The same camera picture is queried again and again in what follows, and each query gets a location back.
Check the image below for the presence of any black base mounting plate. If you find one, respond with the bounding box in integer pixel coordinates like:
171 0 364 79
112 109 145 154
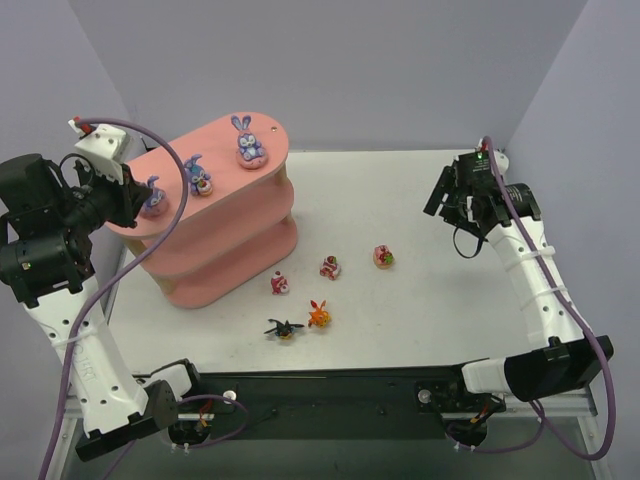
168 366 506 449

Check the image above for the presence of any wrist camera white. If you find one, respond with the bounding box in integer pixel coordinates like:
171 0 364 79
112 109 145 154
476 137 510 176
68 119 131 185

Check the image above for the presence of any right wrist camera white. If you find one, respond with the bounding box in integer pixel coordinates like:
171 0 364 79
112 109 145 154
476 137 510 176

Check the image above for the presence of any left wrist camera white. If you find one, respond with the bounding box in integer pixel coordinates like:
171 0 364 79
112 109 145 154
68 119 131 185

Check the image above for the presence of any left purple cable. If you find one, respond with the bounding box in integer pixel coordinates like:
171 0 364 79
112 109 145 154
37 117 190 480

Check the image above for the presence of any pink three-tier wooden shelf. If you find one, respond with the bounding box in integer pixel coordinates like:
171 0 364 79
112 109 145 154
107 111 300 310

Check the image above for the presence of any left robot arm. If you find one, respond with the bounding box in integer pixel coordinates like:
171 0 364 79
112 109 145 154
1 154 196 461

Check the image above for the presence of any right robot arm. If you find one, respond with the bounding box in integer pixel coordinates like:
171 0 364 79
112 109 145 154
424 151 601 402

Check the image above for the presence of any orange bunny toy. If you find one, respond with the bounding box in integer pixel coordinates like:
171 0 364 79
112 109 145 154
307 300 331 328

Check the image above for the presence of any small purple bunny with cake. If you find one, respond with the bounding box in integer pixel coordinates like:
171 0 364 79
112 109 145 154
183 154 213 196

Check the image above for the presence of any pink bear with strawberry hat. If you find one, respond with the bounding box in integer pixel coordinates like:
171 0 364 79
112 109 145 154
270 270 289 295

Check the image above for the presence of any black looped cable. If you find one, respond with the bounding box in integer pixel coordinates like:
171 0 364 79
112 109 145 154
452 224 486 260

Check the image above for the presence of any black winged toy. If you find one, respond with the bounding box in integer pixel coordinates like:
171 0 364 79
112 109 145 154
264 319 304 340

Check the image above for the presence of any strawberry cake slice toy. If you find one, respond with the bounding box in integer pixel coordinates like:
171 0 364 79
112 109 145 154
319 255 341 281

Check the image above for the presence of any purple bunny toy on donut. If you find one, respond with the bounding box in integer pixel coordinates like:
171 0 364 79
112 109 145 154
230 115 268 170

